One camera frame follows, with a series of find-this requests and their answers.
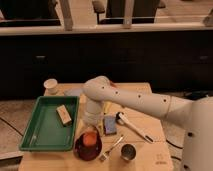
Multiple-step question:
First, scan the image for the dark chair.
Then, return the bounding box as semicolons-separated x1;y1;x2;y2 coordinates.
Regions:
92;0;166;24

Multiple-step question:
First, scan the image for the red-orange apple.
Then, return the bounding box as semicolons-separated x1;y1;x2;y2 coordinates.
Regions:
83;132;97;146

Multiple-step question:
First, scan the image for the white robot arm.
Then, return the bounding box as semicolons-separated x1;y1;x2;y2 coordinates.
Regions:
83;76;213;171

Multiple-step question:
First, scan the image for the grey cloth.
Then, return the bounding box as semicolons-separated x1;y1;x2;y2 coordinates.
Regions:
64;88;83;97

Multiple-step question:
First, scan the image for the small metal cup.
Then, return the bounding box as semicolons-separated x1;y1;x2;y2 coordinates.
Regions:
121;144;136;161

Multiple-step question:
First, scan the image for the purple bowl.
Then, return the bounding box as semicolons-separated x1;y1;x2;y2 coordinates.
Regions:
74;131;102;161

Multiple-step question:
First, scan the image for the green plastic tray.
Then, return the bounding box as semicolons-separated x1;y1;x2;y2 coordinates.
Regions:
19;96;79;151

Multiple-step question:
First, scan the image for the black cable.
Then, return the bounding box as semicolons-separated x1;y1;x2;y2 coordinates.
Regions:
165;138;183;161

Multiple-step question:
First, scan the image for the metal fork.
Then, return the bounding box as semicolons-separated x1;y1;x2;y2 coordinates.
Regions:
99;134;124;162

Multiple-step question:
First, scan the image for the wooden block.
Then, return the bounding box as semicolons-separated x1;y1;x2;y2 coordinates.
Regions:
56;105;72;125

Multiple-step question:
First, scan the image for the blue sponge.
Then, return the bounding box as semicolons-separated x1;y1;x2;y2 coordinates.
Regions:
104;116;117;135

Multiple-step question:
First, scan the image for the white handled brush tool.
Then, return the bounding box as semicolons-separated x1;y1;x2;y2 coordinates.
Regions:
116;112;154;143

